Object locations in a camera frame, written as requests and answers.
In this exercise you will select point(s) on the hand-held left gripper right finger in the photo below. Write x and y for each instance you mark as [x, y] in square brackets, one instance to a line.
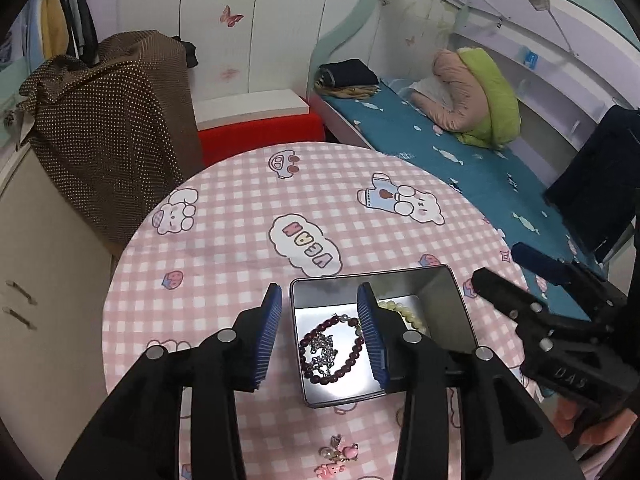
[372, 340]

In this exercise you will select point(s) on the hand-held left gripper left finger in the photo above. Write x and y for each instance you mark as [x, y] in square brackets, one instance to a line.
[267, 340]

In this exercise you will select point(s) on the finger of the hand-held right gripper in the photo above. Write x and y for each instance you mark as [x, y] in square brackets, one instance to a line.
[505, 295]
[540, 262]

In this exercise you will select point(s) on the silver metal tin box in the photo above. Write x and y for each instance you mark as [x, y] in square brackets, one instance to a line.
[440, 310]

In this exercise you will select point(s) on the person's right hand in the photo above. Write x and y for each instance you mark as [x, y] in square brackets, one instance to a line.
[602, 432]

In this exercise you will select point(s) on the dark hanging jacket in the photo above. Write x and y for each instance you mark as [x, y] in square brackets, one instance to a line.
[600, 180]

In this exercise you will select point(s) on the teal patterned bedsheet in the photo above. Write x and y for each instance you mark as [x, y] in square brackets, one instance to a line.
[450, 170]

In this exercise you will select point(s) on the pink checked tablecloth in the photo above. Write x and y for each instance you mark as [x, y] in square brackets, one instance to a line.
[240, 210]

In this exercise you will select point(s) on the pink bow hair clip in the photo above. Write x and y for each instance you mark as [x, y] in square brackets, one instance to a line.
[330, 471]

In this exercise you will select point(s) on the pink and green quilt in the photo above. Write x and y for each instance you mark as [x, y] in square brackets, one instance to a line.
[480, 95]

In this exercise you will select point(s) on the white pillow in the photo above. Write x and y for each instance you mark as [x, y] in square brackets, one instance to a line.
[427, 91]

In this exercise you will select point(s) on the red box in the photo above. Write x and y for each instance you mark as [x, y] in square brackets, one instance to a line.
[260, 135]

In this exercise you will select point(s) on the small blue packet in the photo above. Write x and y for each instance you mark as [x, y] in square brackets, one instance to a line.
[530, 57]

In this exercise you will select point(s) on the white board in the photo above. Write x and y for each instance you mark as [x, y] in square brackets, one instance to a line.
[250, 105]

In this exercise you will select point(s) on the beige cabinet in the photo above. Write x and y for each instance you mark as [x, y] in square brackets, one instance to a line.
[45, 240]

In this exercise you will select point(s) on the tan folded garment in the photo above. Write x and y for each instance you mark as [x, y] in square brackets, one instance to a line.
[352, 92]

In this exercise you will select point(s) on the brown polka dot cloth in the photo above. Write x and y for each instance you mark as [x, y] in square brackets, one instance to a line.
[125, 125]

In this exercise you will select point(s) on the dark folded clothes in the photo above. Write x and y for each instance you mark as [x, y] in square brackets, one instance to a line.
[350, 72]

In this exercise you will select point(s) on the black cloth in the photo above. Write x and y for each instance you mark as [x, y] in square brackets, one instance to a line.
[189, 52]

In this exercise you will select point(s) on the white butterfly wardrobe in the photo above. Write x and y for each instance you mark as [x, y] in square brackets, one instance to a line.
[240, 25]

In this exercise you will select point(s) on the dark hanging clothes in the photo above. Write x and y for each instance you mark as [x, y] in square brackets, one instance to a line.
[80, 20]

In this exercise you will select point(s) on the yellow hanging towel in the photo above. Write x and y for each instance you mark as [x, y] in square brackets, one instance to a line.
[52, 20]

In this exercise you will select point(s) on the teal and white bed frame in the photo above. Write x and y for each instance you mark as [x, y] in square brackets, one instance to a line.
[345, 20]

